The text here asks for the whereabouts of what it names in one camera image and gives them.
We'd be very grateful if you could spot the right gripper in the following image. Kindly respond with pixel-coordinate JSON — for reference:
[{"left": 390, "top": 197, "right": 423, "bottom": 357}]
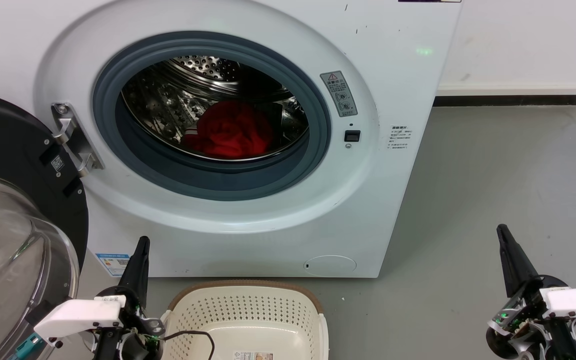
[{"left": 485, "top": 224, "right": 576, "bottom": 360}]

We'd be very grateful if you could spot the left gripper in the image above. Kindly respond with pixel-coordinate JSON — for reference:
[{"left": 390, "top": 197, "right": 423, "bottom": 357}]
[{"left": 90, "top": 236, "right": 166, "bottom": 360}]

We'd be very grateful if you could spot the red cloth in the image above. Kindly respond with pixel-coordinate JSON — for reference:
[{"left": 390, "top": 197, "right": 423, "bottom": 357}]
[{"left": 183, "top": 100, "right": 275, "bottom": 160}]

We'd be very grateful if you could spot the cream perforated laundry basket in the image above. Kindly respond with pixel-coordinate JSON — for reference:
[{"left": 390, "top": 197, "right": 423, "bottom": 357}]
[{"left": 160, "top": 280, "right": 330, "bottom": 360}]

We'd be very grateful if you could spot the silver metal door hinge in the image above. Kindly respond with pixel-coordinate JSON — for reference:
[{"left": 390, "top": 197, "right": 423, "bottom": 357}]
[{"left": 51, "top": 102, "right": 105, "bottom": 178}]

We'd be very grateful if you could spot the stainless steel washing machine drum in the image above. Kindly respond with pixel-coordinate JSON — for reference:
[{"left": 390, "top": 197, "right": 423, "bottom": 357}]
[{"left": 121, "top": 55, "right": 310, "bottom": 162}]

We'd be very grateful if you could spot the black washer door with glass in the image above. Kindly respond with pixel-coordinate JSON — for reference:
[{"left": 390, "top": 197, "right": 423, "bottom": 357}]
[{"left": 0, "top": 90, "right": 90, "bottom": 360}]

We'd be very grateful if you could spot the blue energy label sticker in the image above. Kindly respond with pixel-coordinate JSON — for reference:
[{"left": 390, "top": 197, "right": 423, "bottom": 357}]
[{"left": 95, "top": 252, "right": 131, "bottom": 278}]

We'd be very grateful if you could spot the grey rubber door gasket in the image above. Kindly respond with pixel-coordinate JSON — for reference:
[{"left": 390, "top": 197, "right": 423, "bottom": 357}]
[{"left": 92, "top": 31, "right": 332, "bottom": 202}]

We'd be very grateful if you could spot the white text sticker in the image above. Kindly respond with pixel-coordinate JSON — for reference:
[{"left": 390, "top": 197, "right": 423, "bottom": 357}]
[{"left": 388, "top": 124, "right": 412, "bottom": 152}]

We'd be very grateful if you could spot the round drain filter cover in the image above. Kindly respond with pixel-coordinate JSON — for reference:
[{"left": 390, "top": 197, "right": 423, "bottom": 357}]
[{"left": 303, "top": 255, "right": 357, "bottom": 275}]

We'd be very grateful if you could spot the white front-load washing machine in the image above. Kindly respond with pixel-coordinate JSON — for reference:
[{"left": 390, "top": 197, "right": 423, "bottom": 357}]
[{"left": 0, "top": 0, "right": 464, "bottom": 279}]

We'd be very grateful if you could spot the grey warning sticker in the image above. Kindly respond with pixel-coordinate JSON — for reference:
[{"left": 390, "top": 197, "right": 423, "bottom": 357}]
[{"left": 319, "top": 70, "right": 358, "bottom": 118}]

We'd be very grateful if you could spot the teal camera cable connector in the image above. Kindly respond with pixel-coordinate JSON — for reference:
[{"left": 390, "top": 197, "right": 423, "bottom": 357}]
[{"left": 10, "top": 334, "right": 44, "bottom": 360}]

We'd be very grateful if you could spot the white wall skirting ledge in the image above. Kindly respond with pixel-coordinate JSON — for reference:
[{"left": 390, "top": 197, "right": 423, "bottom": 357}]
[{"left": 435, "top": 81, "right": 576, "bottom": 97}]

